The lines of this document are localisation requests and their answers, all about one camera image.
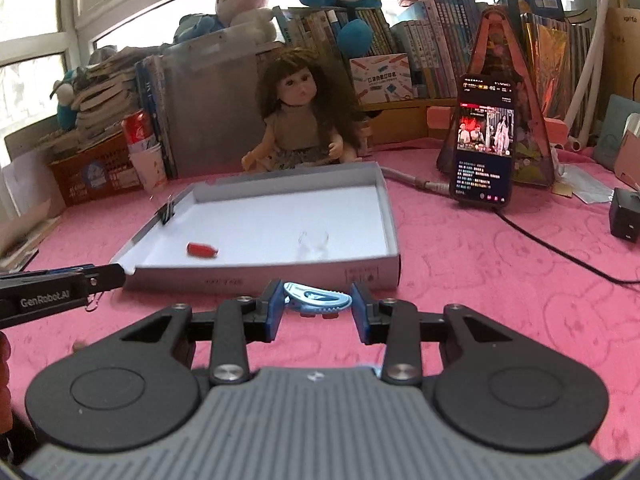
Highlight small blue plush toy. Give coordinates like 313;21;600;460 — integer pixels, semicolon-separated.
49;66;82;132

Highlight white window frame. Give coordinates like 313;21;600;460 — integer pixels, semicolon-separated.
0;0;301;91

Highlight pink triangular box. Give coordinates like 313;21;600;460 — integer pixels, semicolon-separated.
436;6;557;189

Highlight black charger adapter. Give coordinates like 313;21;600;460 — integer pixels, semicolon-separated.
608;187;640;244

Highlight black binder clip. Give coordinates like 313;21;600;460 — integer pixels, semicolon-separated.
154;194;182;227

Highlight teal notebook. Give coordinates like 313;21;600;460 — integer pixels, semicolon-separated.
596;93;640;172

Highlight clear plastic bag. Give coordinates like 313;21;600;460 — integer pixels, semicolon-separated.
551;161;617;206

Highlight row of upright books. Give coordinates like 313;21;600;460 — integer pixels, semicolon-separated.
272;0;598;122

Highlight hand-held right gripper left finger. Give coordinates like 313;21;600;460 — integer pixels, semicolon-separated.
120;279;287;386

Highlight red drink can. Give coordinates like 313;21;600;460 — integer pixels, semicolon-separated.
121;110;157;155

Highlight upright blue books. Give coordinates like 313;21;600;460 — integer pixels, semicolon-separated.
134;54;178;179

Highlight white cable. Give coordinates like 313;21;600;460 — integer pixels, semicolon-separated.
381;166;452;193

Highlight black charging cable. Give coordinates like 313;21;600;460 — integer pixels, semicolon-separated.
492;204;640;284

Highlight white pipe frame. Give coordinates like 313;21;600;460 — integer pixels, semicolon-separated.
564;0;615;152

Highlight black smartphone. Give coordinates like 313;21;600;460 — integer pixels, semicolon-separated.
448;75;519;209

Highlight blue elephant plush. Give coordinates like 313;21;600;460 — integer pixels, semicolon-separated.
174;12;227;45

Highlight loose white papers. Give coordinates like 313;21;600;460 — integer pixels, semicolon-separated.
0;149;67;272

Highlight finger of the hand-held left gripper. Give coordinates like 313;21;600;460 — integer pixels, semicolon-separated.
82;263;129;295

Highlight yellow wooden shelf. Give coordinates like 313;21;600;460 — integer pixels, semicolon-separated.
359;96;453;147

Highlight brown-haired doll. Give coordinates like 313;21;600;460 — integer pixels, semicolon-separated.
241;47;372;173

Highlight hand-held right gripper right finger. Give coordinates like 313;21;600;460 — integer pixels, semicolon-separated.
351;283;521;386

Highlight grey plastic storage box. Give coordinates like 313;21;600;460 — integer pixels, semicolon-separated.
159;39;287;179

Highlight person's left hand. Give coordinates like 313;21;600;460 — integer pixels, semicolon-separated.
0;332;13;433

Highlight stack of worn books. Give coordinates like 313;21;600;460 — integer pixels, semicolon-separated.
69;49;147;147

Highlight pink notebook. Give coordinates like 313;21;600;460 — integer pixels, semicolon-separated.
613;114;640;192

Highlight white paper cup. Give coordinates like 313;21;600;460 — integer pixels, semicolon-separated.
128;143;169;191

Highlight pink bunny-print table cloth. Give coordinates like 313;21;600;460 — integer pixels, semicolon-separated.
0;135;640;463

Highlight blue plastic clip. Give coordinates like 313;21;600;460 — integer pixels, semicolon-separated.
282;282;354;319

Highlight white cardboard box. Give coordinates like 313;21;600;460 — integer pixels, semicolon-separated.
109;161;402;297

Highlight colourful small carton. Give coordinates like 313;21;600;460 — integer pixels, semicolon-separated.
349;53;414;107

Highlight white pink bunny plush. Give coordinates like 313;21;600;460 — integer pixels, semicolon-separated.
209;0;279;44

